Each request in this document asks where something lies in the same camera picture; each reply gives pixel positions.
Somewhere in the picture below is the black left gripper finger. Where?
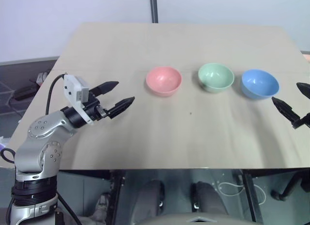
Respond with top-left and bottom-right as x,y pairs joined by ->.
107,96 -> 136,119
90,81 -> 120,96

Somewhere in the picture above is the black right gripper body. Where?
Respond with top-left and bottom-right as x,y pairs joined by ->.
291,112 -> 310,130

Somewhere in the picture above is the green bowl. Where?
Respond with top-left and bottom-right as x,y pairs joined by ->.
198,62 -> 235,94

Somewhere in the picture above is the grey shoe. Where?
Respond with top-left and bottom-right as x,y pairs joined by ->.
93,193 -> 110,219

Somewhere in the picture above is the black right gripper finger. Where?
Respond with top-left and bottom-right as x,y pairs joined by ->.
271,96 -> 302,125
296,82 -> 310,100

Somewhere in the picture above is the white floor cable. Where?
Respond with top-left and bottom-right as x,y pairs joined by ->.
217,182 -> 267,206

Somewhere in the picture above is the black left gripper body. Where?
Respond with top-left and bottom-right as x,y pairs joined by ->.
83,91 -> 110,122

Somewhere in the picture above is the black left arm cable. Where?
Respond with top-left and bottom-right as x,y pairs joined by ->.
45,74 -> 67,115

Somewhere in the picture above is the blue bowl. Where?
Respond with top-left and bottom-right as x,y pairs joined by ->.
240,69 -> 280,101

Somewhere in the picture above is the red bowl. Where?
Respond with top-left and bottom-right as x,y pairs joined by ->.
145,66 -> 183,98

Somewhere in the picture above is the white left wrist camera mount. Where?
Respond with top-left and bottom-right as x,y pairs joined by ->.
63,74 -> 95,126

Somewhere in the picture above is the black upright pole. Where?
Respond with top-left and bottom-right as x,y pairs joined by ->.
149,0 -> 159,24

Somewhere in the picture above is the black office chair base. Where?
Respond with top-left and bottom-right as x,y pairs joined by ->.
270,171 -> 310,202

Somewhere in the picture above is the black table leg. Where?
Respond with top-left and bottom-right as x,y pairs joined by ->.
241,170 -> 264,223
109,170 -> 127,225

